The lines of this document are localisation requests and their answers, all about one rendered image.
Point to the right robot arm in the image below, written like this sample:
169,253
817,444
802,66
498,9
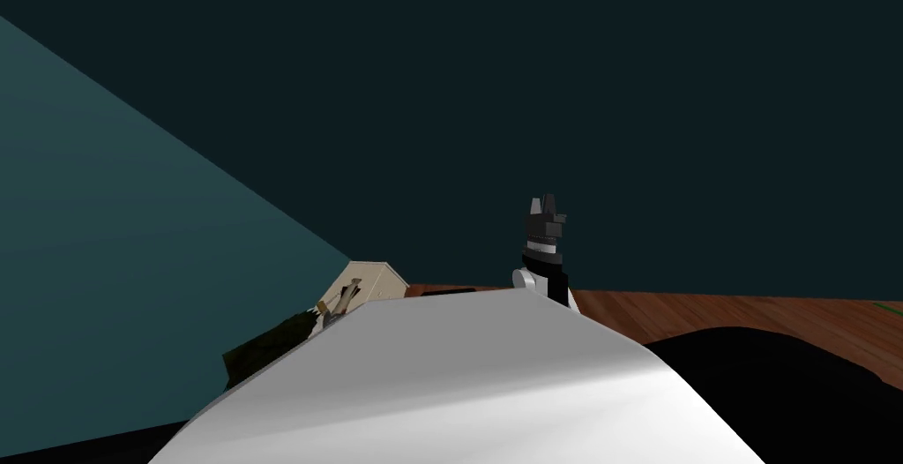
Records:
549,277

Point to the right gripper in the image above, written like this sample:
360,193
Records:
542,228

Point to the dark green mottled block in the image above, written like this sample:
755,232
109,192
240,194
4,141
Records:
271,347

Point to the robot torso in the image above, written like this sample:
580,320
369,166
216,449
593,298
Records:
451,386

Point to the beige cabinet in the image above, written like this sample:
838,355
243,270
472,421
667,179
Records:
377,282

